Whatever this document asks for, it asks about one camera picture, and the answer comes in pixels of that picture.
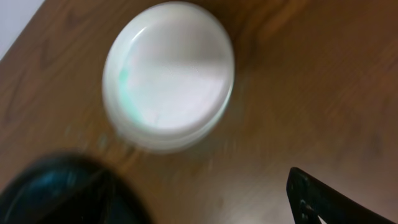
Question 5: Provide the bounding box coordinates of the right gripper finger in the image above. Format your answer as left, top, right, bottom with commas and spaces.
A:
286, 167, 391, 224

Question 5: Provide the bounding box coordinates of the white plate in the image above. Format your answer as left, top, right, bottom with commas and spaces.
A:
103, 2, 234, 139

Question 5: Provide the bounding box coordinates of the green plate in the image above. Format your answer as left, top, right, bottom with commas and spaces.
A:
104, 83, 233, 153

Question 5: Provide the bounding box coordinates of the round dark tray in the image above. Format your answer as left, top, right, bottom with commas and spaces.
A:
1, 154, 153, 224

